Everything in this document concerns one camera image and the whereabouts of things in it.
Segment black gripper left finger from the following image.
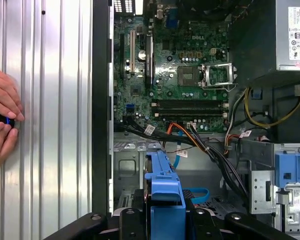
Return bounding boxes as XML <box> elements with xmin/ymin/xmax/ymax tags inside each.
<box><xmin>41</xmin><ymin>188</ymin><xmax>149</xmax><ymax>240</ymax></box>

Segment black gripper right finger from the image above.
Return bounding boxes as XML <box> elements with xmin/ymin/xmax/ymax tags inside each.
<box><xmin>183</xmin><ymin>188</ymin><xmax>291</xmax><ymax>240</ymax></box>

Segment hard disk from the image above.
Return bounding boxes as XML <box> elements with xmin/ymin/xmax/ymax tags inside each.
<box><xmin>142</xmin><ymin>149</ymin><xmax>190</xmax><ymax>240</ymax></box>

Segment blue data wire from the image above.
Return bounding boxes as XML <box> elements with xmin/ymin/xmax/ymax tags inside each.
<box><xmin>173</xmin><ymin>139</ymin><xmax>211</xmax><ymax>205</ymax></box>

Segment round black blue-ringed tool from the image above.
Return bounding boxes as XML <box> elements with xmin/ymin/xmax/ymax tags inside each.
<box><xmin>0</xmin><ymin>110</ymin><xmax>16</xmax><ymax>131</ymax></box>

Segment metal disk bay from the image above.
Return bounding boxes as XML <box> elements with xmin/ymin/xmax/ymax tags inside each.
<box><xmin>112</xmin><ymin>131</ymin><xmax>241</xmax><ymax>218</ymax></box>

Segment person's hand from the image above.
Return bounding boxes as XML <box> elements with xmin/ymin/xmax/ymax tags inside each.
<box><xmin>0</xmin><ymin>66</ymin><xmax>26</xmax><ymax>179</ymax></box>

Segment grey optical drive cage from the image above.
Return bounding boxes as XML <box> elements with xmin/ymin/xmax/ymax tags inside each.
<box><xmin>247</xmin><ymin>141</ymin><xmax>300</xmax><ymax>235</ymax></box>

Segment blue drive cage latch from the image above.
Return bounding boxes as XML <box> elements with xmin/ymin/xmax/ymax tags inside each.
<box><xmin>274</xmin><ymin>147</ymin><xmax>300</xmax><ymax>189</ymax></box>

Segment black RAM slot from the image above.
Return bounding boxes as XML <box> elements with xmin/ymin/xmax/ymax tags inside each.
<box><xmin>150</xmin><ymin>98</ymin><xmax>229</xmax><ymax>111</ymax></box>
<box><xmin>153</xmin><ymin>111</ymin><xmax>228</xmax><ymax>120</ymax></box>

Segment black PC case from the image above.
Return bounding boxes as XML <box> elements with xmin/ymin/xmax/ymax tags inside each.
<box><xmin>91</xmin><ymin>0</ymin><xmax>300</xmax><ymax>240</ymax></box>

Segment CPU socket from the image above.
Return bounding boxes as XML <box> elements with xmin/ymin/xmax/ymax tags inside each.
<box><xmin>177</xmin><ymin>65</ymin><xmax>203</xmax><ymax>88</ymax></box>

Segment metal socket cover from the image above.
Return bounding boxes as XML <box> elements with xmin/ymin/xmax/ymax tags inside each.
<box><xmin>200</xmin><ymin>62</ymin><xmax>235</xmax><ymax>89</ymax></box>

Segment black expansion slot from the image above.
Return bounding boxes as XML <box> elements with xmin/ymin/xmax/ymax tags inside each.
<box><xmin>119</xmin><ymin>33</ymin><xmax>125</xmax><ymax>79</ymax></box>

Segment white expansion slot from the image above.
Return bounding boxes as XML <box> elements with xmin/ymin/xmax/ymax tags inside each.
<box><xmin>129</xmin><ymin>29</ymin><xmax>136</xmax><ymax>75</ymax></box>

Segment green motherboard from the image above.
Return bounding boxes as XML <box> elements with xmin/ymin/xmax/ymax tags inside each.
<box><xmin>113</xmin><ymin>4</ymin><xmax>230</xmax><ymax>135</ymax></box>

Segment grey power supply unit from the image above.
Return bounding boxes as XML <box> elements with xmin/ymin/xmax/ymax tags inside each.
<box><xmin>227</xmin><ymin>0</ymin><xmax>300</xmax><ymax>87</ymax></box>

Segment blue port connector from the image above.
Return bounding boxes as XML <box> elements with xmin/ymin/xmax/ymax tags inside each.
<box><xmin>164</xmin><ymin>7</ymin><xmax>179</xmax><ymax>29</ymax></box>

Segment black cable bundle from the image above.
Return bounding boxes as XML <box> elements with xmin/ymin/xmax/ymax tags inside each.
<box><xmin>118</xmin><ymin>116</ymin><xmax>250</xmax><ymax>201</ymax></box>

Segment multicoloured wire bundle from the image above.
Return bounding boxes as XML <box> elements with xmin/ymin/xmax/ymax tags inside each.
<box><xmin>223</xmin><ymin>133</ymin><xmax>242</xmax><ymax>155</ymax></box>

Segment orange data wire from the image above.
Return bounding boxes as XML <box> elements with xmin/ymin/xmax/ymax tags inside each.
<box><xmin>165</xmin><ymin>121</ymin><xmax>207</xmax><ymax>152</ymax></box>

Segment yellow power wires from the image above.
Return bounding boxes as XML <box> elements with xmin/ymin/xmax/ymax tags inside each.
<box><xmin>243</xmin><ymin>86</ymin><xmax>300</xmax><ymax>128</ymax></box>

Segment wire locking lever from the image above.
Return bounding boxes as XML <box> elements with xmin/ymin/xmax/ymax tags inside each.
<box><xmin>201</xmin><ymin>83</ymin><xmax>238</xmax><ymax>92</ymax></box>

